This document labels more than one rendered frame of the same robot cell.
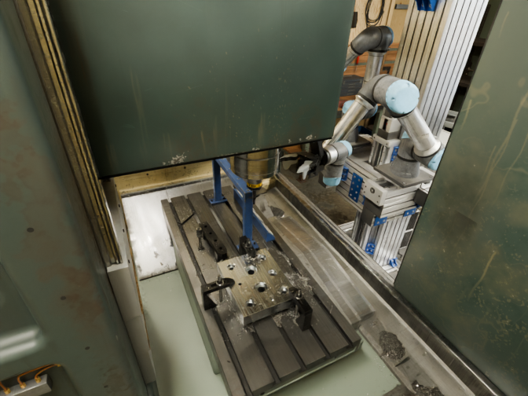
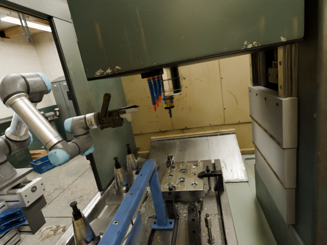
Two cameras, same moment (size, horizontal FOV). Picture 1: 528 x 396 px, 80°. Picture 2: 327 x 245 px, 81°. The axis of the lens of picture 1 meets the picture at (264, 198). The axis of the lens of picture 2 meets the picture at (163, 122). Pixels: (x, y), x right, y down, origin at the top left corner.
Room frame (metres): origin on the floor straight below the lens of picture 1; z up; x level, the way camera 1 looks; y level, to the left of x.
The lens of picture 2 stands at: (1.65, 0.61, 1.56)
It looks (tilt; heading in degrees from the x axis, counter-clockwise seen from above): 14 degrees down; 220
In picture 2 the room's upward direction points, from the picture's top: 10 degrees counter-clockwise
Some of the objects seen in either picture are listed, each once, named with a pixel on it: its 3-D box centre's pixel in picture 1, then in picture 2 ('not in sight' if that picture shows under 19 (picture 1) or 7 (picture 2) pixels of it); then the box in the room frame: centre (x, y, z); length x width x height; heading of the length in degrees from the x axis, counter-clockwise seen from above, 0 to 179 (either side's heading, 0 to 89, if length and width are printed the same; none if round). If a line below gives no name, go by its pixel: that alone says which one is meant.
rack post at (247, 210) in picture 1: (247, 223); (157, 197); (1.15, 0.07, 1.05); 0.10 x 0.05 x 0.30; 117
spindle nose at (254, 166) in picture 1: (254, 152); (165, 81); (0.91, 0.03, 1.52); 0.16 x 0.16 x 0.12
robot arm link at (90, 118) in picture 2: (325, 155); (93, 120); (1.17, -0.24, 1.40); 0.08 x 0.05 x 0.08; 42
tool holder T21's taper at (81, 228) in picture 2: not in sight; (81, 228); (1.52, 0.20, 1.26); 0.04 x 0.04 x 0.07
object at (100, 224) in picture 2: not in sight; (99, 226); (1.47, 0.17, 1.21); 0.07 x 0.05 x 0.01; 117
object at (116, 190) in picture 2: not in sight; (123, 188); (1.32, 0.10, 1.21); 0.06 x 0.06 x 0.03
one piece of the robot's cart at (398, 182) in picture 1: (405, 175); (0, 183); (1.52, -0.76, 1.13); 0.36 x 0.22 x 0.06; 116
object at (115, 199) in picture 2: not in sight; (116, 199); (1.37, 0.12, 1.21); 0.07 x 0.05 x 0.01; 117
